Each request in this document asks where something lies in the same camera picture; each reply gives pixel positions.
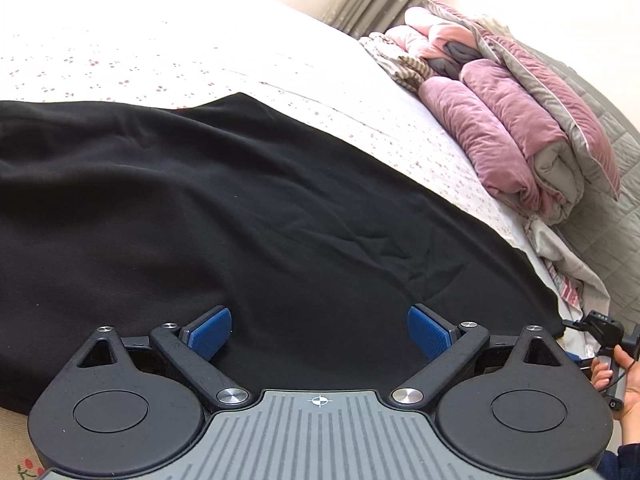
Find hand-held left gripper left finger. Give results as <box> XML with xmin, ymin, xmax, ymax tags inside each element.
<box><xmin>75</xmin><ymin>305</ymin><xmax>251</xmax><ymax>409</ymax></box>

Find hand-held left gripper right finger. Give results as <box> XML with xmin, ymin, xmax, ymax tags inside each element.
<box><xmin>391</xmin><ymin>304</ymin><xmax>573</xmax><ymax>407</ymax></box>

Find black pants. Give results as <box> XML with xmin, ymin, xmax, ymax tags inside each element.
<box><xmin>0</xmin><ymin>91</ymin><xmax>562</xmax><ymax>417</ymax></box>

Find person's right forearm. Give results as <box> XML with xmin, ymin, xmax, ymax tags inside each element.
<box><xmin>595</xmin><ymin>442</ymin><xmax>640</xmax><ymax>480</ymax></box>

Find person's right hand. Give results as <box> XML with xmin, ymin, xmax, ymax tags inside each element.
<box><xmin>591</xmin><ymin>344</ymin><xmax>640</xmax><ymax>425</ymax></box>

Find white red striped cloth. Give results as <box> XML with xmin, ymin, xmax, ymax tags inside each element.
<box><xmin>550</xmin><ymin>260</ymin><xmax>586</xmax><ymax>311</ymax></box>

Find grey quilted headboard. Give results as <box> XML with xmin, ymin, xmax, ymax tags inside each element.
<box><xmin>530</xmin><ymin>45</ymin><xmax>640</xmax><ymax>341</ymax></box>

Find white cloth pile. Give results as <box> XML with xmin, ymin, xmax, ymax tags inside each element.
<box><xmin>522</xmin><ymin>215</ymin><xmax>613</xmax><ymax>321</ymax></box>

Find purple grey rolled quilt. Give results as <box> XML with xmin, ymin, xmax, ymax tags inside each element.
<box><xmin>419</xmin><ymin>58</ymin><xmax>586</xmax><ymax>226</ymax></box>

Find purple quilt with white piping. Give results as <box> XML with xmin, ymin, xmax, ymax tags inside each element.
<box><xmin>419</xmin><ymin>0</ymin><xmax>621</xmax><ymax>201</ymax></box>

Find grey white striped cloth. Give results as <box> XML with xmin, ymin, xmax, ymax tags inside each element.
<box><xmin>359</xmin><ymin>31</ymin><xmax>431</xmax><ymax>93</ymax></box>

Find cherry print cloth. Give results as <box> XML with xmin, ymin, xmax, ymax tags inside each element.
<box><xmin>0</xmin><ymin>25</ymin><xmax>531</xmax><ymax>480</ymax></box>

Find pink folded quilt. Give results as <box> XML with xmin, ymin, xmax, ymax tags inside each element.
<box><xmin>385</xmin><ymin>7</ymin><xmax>481</xmax><ymax>81</ymax></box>

